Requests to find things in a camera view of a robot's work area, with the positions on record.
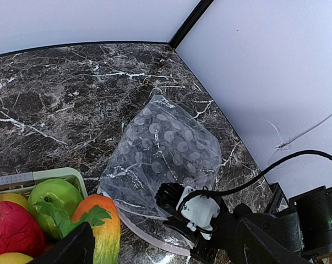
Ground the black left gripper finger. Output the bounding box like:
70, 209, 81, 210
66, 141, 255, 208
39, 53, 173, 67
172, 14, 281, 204
33, 222, 95, 264

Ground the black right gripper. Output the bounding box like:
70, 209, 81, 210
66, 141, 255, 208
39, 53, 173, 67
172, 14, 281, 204
205, 186, 332, 263

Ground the clear dotted zip bag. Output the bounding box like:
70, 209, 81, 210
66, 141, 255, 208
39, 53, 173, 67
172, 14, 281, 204
97, 95, 222, 256

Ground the orange green toy mango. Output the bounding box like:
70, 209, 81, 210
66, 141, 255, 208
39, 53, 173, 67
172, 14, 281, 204
71, 194, 121, 263

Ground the red toy pepper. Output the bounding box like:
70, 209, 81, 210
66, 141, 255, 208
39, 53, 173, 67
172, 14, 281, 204
0, 201, 45, 258

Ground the yellow toy mango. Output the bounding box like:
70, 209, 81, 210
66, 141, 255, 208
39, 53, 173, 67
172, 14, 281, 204
0, 193, 28, 210

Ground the pale green plastic basket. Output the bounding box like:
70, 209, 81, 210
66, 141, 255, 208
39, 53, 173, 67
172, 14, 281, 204
0, 167, 88, 198

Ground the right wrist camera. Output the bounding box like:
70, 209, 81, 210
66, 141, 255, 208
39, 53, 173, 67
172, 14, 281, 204
155, 150, 332, 240

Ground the black right corner post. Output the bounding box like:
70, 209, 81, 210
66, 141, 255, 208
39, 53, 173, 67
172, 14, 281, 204
168, 0, 214, 50

